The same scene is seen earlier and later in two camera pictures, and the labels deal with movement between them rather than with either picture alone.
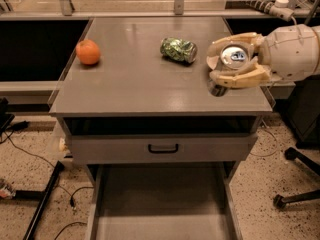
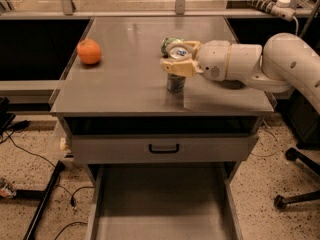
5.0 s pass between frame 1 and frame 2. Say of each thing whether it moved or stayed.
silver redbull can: moved
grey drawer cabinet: stayed
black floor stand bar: stayed
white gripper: moved
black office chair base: stayed
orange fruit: stayed
